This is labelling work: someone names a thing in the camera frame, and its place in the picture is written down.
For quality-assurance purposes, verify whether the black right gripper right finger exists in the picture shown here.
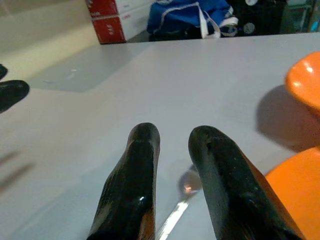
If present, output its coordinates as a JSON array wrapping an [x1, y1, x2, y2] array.
[[187, 125, 306, 240]]

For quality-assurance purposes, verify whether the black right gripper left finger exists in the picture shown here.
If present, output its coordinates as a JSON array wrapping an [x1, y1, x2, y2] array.
[[86, 121, 162, 240]]

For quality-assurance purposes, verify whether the silver spoon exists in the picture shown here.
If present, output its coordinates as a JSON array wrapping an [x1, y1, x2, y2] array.
[[155, 164, 204, 240]]

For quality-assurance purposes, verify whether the orange plate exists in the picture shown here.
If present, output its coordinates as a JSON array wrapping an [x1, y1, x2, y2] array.
[[264, 146, 320, 240]]

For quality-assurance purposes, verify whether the red and white cardboard box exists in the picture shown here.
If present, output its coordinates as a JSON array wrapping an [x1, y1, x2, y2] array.
[[85, 0, 154, 45]]

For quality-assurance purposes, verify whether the orange bowl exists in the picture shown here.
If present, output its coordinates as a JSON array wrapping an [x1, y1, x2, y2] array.
[[284, 51, 320, 113]]

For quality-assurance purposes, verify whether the black bag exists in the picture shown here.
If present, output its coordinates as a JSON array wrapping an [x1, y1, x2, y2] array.
[[224, 0, 287, 37]]

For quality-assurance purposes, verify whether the blue fabric bag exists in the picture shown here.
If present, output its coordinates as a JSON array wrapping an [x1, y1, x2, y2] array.
[[146, 0, 240, 41]]

